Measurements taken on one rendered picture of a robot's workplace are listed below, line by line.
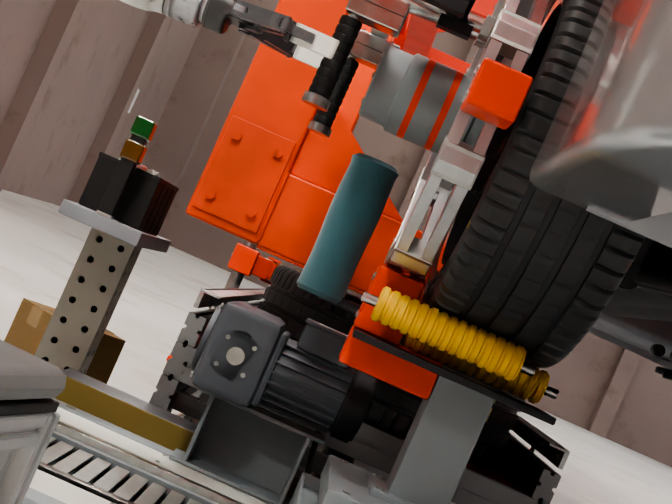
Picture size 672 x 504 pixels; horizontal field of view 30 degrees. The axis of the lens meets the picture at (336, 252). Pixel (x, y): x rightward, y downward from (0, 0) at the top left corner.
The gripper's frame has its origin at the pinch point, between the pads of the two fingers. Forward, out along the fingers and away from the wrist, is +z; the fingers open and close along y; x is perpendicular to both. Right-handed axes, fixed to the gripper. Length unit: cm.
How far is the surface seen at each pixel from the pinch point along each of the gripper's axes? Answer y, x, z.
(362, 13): 2.3, 7.6, 2.2
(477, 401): -12, -40, 44
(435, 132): -11.9, -2.5, 19.9
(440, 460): -12, -51, 42
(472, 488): -70, -59, 58
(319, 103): 1.9, -7.6, 1.7
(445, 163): 9.6, -9.2, 22.7
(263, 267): -185, -36, -8
